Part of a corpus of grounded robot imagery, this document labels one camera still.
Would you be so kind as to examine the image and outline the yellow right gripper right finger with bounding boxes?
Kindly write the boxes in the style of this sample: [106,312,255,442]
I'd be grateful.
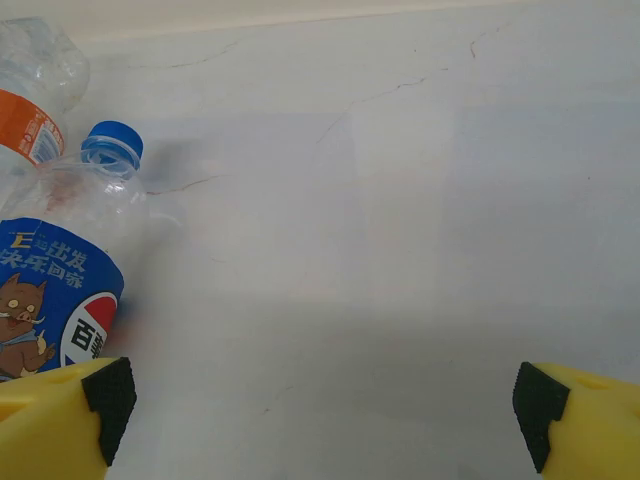
[511,360,640,480]

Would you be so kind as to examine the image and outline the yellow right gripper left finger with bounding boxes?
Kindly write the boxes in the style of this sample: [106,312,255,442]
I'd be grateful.
[0,355,139,480]

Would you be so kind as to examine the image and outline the blue label cola bottle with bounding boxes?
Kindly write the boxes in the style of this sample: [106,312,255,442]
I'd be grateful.
[0,120,151,384]

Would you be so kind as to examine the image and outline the orange label clear bottle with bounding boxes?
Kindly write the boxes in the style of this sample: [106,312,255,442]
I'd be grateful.
[0,17,92,214]

